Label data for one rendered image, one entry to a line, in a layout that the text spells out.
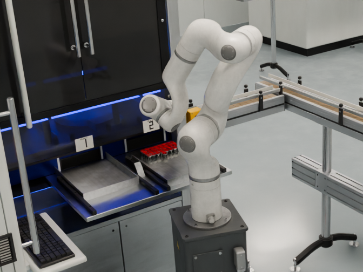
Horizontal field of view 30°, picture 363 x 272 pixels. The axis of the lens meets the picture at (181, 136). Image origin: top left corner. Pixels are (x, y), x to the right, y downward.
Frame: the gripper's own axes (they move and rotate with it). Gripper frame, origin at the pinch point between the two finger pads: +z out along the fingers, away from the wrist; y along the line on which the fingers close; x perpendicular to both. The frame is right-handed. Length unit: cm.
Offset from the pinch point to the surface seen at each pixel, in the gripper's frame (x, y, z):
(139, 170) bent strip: 3.4, -31.9, 14.2
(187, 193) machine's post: -7, -36, 62
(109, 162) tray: 21, -41, 24
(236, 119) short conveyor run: 3, 7, 83
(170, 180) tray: -12.6, -24.4, 8.5
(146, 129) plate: 19.3, -19.5, 30.4
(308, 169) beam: -38, 9, 116
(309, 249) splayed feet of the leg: -66, -25, 122
